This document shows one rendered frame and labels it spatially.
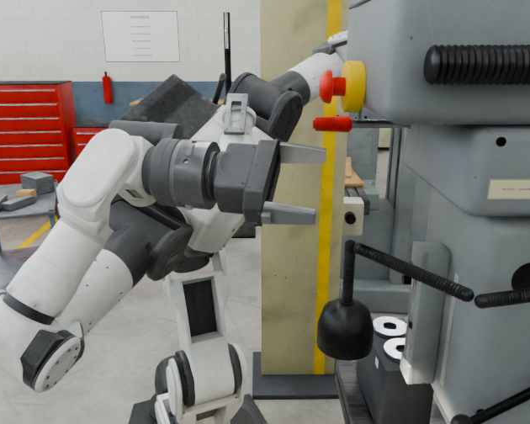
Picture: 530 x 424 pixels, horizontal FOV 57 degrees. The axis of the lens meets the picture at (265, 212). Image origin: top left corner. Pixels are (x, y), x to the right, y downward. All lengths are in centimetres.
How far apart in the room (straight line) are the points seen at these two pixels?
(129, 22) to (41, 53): 178
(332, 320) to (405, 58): 31
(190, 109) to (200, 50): 867
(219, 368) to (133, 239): 56
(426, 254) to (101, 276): 47
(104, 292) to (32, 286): 15
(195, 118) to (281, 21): 139
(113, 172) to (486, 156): 42
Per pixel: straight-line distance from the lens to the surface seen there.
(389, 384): 120
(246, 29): 961
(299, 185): 242
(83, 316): 74
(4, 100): 579
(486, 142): 54
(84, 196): 62
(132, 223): 85
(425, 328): 73
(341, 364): 149
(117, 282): 78
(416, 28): 49
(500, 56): 49
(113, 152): 62
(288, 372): 292
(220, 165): 60
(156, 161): 61
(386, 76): 51
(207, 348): 127
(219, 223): 91
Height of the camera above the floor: 180
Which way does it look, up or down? 19 degrees down
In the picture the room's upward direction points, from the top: straight up
